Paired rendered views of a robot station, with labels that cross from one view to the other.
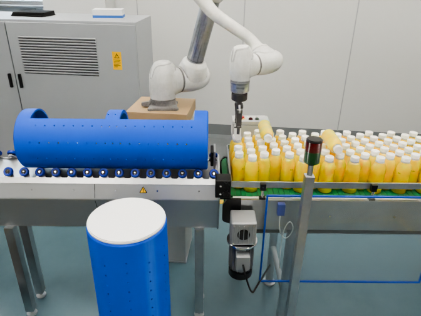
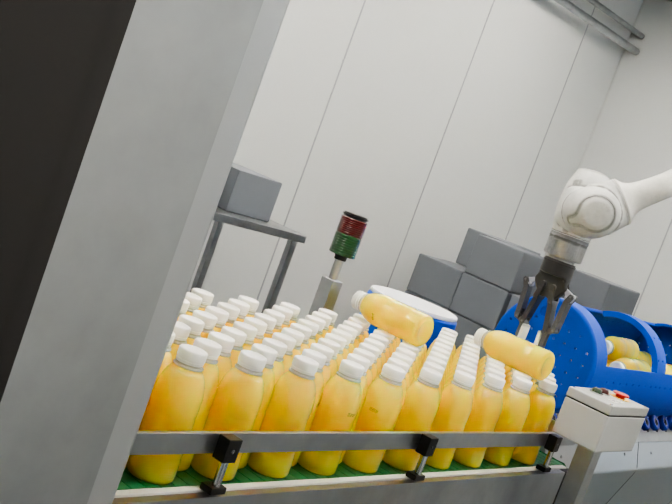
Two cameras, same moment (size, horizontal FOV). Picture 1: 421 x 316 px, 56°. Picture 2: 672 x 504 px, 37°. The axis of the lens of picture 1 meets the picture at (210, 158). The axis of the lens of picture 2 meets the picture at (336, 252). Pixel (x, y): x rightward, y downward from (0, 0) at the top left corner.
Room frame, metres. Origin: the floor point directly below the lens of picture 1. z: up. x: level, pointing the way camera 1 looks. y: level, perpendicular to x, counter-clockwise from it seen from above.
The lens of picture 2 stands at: (2.83, -2.23, 1.39)
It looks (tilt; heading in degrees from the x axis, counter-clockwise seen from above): 6 degrees down; 129
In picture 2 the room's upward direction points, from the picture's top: 20 degrees clockwise
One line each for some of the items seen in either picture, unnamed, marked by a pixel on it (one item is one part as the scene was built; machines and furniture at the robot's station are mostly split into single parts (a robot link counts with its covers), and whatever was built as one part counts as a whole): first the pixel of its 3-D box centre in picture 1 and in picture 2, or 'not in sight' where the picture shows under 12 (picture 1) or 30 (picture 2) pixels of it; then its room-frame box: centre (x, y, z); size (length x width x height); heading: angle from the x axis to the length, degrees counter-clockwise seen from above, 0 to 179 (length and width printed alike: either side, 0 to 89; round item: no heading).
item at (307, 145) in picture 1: (313, 145); (352, 226); (1.39, -0.40, 1.23); 0.06 x 0.06 x 0.04
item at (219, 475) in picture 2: not in sight; (221, 464); (1.98, -1.23, 0.94); 0.03 x 0.02 x 0.08; 91
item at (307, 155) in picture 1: (312, 156); (345, 244); (1.39, -0.40, 1.18); 0.06 x 0.06 x 0.05
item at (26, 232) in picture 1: (32, 255); not in sight; (1.81, 1.04, 0.31); 0.06 x 0.06 x 0.63; 1
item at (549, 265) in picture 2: (239, 101); (553, 278); (1.78, -0.13, 1.28); 0.08 x 0.07 x 0.09; 1
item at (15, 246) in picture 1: (21, 272); not in sight; (1.67, 1.04, 0.31); 0.06 x 0.06 x 0.63; 1
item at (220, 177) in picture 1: (223, 186); not in sight; (1.55, -0.06, 0.95); 0.10 x 0.07 x 0.10; 1
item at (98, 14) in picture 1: (108, 13); not in sight; (3.44, 0.86, 1.48); 0.24 x 0.12 x 0.08; 93
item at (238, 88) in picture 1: (239, 86); (565, 248); (1.78, -0.13, 1.35); 0.09 x 0.09 x 0.06
